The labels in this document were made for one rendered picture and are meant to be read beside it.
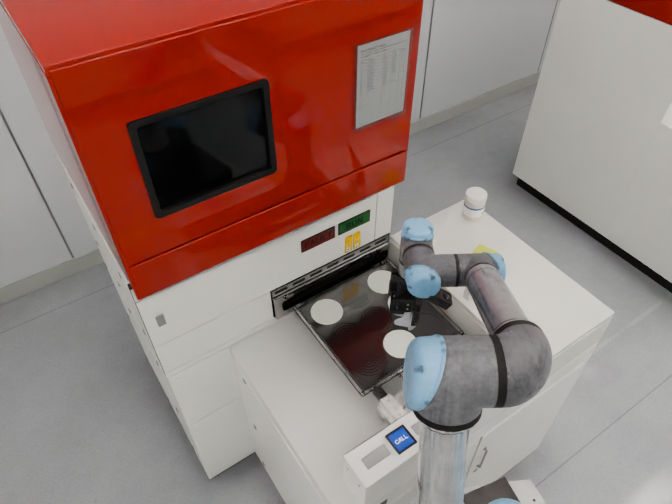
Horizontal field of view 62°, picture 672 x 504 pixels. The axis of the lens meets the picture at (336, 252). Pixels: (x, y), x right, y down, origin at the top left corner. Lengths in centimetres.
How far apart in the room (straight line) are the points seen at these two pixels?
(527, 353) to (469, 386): 10
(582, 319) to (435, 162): 226
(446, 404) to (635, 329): 231
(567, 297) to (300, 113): 98
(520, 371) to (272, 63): 75
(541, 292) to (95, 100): 131
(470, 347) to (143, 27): 79
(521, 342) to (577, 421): 182
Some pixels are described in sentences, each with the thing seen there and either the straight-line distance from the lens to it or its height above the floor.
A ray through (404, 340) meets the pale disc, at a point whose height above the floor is 90.
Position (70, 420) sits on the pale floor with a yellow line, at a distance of 279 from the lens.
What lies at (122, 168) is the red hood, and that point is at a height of 159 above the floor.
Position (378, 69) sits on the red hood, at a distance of 137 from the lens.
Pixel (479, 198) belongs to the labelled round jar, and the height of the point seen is 106.
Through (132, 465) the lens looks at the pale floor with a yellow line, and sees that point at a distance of 259.
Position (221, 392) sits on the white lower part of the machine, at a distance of 194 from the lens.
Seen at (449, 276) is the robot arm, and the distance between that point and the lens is 125.
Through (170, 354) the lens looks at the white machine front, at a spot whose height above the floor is 92.
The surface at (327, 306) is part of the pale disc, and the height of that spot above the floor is 90.
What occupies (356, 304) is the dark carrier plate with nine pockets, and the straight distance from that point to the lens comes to 173.
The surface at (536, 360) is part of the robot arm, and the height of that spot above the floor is 152.
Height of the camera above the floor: 225
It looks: 46 degrees down
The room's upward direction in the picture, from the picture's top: straight up
